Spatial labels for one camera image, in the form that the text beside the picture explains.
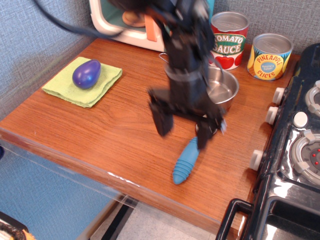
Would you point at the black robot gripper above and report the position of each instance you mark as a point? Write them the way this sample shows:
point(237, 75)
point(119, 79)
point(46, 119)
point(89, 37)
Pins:
point(188, 98)

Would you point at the blue handled metal spoon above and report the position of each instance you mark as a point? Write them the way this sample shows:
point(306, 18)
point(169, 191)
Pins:
point(186, 162)

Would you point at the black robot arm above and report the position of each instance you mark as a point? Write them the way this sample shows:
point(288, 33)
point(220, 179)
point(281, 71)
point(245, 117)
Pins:
point(188, 40)

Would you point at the white stove knob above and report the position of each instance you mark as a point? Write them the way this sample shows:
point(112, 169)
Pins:
point(256, 159)
point(278, 95)
point(271, 115)

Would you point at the black toy stove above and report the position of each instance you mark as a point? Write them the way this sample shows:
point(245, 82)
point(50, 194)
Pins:
point(286, 201)

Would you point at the small steel saucepan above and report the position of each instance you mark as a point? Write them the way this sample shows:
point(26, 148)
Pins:
point(223, 86)

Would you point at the tomato sauce can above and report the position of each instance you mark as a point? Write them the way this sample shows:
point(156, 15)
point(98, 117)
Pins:
point(230, 32)

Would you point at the teal toy microwave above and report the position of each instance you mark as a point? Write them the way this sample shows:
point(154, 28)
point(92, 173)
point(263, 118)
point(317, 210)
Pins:
point(152, 24)

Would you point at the pineapple slices can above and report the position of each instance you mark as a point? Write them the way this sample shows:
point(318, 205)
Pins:
point(269, 56)

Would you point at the purple toy eggplant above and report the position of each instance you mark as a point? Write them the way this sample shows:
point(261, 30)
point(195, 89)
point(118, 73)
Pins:
point(87, 74)

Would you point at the green folded cloth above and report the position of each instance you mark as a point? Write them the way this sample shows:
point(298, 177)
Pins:
point(62, 85)

